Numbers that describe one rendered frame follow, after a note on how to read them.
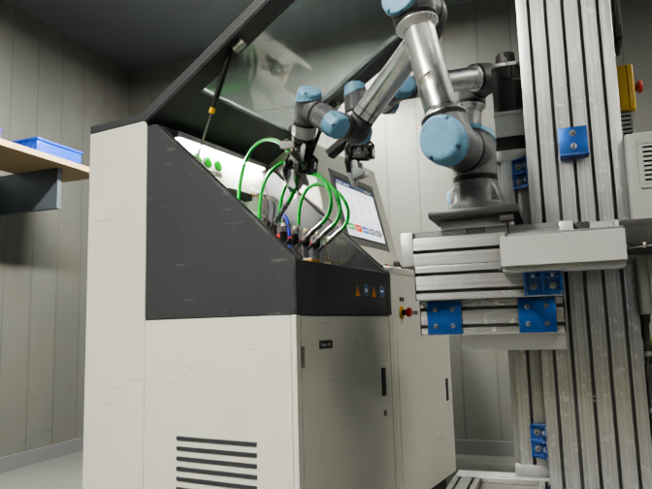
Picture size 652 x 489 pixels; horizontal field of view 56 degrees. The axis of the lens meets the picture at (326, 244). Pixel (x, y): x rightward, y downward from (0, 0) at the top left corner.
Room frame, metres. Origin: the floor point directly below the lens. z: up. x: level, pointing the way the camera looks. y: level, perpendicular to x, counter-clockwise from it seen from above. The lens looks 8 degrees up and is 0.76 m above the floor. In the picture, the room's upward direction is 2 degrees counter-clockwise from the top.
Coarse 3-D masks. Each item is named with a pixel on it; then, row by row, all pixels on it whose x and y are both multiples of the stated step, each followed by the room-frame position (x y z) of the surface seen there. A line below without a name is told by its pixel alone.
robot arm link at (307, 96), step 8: (304, 88) 1.74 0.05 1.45; (312, 88) 1.75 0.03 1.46; (296, 96) 1.75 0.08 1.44; (304, 96) 1.72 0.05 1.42; (312, 96) 1.72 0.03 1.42; (320, 96) 1.74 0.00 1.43; (296, 104) 1.76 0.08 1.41; (304, 104) 1.74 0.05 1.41; (312, 104) 1.73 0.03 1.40; (296, 112) 1.77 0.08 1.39; (304, 112) 1.74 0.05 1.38; (296, 120) 1.79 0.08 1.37; (304, 120) 1.77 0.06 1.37
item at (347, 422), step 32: (320, 320) 1.87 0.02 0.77; (352, 320) 2.06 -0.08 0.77; (384, 320) 2.29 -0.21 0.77; (320, 352) 1.86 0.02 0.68; (352, 352) 2.05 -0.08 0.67; (384, 352) 2.28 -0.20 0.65; (320, 384) 1.86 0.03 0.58; (352, 384) 2.04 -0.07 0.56; (384, 384) 2.26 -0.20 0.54; (320, 416) 1.85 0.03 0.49; (352, 416) 2.04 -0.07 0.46; (384, 416) 2.26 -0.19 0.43; (320, 448) 1.85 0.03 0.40; (352, 448) 2.03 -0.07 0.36; (384, 448) 2.25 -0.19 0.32; (320, 480) 1.84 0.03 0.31; (352, 480) 2.03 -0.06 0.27; (384, 480) 2.24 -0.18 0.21
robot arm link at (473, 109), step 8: (456, 96) 2.19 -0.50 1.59; (464, 96) 2.16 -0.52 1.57; (472, 96) 2.15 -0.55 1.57; (480, 96) 2.14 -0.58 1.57; (464, 104) 2.16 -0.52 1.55; (472, 104) 2.16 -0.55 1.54; (480, 104) 2.16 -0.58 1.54; (472, 112) 2.16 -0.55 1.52; (480, 112) 2.18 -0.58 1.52; (472, 120) 2.16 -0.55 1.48; (480, 120) 2.18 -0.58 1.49; (448, 192) 2.23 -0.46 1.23; (448, 200) 2.22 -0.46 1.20
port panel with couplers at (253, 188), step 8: (248, 184) 2.46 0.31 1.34; (256, 184) 2.51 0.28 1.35; (248, 192) 2.46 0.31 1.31; (256, 192) 2.47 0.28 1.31; (264, 192) 2.56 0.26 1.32; (256, 200) 2.51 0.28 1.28; (264, 200) 2.56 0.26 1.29; (248, 208) 2.46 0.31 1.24; (256, 208) 2.51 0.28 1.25; (264, 208) 2.56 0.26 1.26; (264, 216) 2.56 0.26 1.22
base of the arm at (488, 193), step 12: (456, 180) 1.59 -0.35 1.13; (468, 180) 1.56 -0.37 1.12; (480, 180) 1.55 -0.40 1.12; (492, 180) 1.56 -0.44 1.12; (456, 192) 1.58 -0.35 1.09; (468, 192) 1.55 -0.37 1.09; (480, 192) 1.54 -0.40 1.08; (492, 192) 1.55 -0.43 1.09; (456, 204) 1.56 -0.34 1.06; (468, 204) 1.54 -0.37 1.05; (480, 204) 1.53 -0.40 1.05; (492, 204) 1.53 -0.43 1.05; (504, 204) 1.56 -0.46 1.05
